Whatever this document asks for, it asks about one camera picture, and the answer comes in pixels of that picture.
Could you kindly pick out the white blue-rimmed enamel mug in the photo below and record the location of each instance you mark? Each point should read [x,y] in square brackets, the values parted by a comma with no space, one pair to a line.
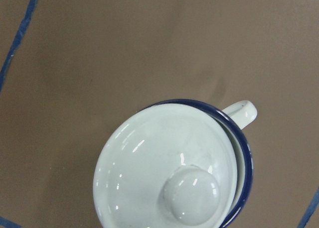
[232,119]

